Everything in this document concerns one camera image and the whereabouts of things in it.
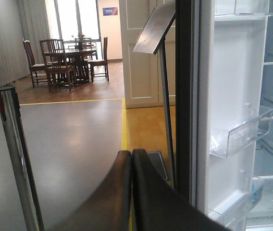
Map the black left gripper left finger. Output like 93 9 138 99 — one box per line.
50 151 132 231

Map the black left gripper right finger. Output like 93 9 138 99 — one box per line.
132 149 227 231

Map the grey fridge with door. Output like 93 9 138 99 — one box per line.
176 0 273 231

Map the dark floor label sign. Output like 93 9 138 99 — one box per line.
147 151 169 181

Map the white cabinet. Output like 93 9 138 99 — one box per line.
119 0 166 108

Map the silver sign stand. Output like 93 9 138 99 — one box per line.
133 0 177 188

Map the chrome stanchion post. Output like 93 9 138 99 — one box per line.
0 86 45 231

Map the blue wall sign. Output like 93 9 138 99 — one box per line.
102 7 118 16

